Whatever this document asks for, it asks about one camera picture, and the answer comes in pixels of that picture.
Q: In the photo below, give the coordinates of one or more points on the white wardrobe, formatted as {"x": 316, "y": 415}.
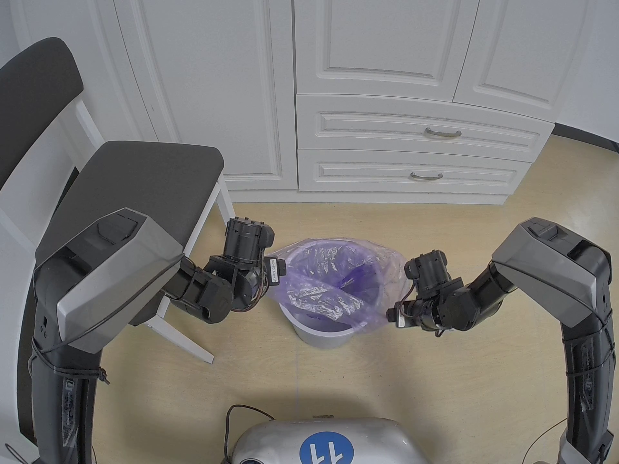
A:
{"x": 377, "y": 41}

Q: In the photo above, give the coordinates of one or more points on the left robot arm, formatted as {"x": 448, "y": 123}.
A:
{"x": 101, "y": 278}

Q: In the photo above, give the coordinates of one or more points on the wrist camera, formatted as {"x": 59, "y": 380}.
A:
{"x": 399, "y": 318}
{"x": 274, "y": 271}

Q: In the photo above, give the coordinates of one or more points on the white trash bin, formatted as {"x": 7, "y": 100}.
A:
{"x": 324, "y": 337}

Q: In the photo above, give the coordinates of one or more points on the grey and white chair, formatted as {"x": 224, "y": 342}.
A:
{"x": 145, "y": 177}

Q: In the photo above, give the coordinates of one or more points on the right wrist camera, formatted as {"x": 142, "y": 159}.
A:
{"x": 399, "y": 318}

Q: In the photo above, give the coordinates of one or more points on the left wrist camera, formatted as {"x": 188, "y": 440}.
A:
{"x": 274, "y": 271}

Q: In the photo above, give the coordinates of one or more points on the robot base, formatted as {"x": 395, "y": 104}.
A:
{"x": 280, "y": 440}

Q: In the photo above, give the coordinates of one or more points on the purple plastic bag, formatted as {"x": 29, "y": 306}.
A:
{"x": 319, "y": 297}

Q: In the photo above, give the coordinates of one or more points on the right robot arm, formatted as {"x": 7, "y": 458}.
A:
{"x": 546, "y": 268}

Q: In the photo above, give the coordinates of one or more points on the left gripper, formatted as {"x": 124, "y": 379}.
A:
{"x": 254, "y": 285}

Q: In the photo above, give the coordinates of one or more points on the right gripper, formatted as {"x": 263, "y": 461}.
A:
{"x": 423, "y": 314}

